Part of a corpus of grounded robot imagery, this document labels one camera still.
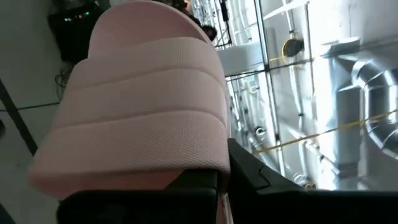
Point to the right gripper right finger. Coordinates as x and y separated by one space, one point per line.
255 193

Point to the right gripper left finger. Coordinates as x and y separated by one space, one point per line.
140 207

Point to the pink slide sandal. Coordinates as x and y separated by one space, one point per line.
140 109

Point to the person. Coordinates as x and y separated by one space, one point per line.
210 32

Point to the black computer case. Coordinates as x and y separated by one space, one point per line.
71 37

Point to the silver ventilation duct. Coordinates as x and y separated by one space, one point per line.
373 93

